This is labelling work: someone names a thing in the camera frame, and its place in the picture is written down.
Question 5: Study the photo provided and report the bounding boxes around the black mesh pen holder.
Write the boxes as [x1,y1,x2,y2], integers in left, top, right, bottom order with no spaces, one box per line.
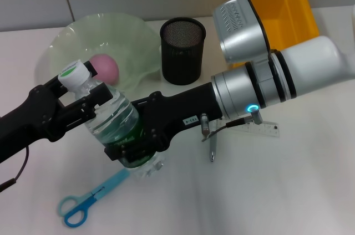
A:
[159,17,207,86]

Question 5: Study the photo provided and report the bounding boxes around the pink peach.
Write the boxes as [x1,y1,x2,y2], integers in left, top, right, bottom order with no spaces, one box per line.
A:
[88,54,120,85]

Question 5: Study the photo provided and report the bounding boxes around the dark left gripper cable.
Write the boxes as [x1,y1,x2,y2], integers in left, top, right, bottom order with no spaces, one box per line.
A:
[0,145,30,193]

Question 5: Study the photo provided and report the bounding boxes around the pale green glass fruit plate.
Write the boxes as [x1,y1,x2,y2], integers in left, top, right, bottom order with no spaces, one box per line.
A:
[44,12,162,91]

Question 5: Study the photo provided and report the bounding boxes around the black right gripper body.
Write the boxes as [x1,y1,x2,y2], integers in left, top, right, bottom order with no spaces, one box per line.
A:
[132,82,223,152]

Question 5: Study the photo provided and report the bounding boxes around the blue scissors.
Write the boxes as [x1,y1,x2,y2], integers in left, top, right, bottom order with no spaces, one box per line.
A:
[57,168,131,228]

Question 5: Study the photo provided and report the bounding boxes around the transparent plastic ruler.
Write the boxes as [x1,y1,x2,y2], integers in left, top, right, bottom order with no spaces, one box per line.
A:
[210,120,280,138]

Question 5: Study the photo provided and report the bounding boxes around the grey right gripper cable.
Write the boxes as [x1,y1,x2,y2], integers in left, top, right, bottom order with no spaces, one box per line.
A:
[199,106,263,143]

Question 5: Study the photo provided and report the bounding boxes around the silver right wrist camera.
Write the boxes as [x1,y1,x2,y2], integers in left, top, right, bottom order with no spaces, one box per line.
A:
[212,0,271,64]

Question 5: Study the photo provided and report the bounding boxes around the green label water bottle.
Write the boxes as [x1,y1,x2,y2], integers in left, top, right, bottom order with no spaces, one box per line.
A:
[57,59,167,179]

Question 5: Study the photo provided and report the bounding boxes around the silver ballpoint pen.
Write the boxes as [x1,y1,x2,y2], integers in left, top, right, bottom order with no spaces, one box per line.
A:
[208,132,219,163]

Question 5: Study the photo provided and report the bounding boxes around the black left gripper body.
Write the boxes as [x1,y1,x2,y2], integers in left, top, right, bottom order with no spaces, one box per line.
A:
[0,84,67,164]

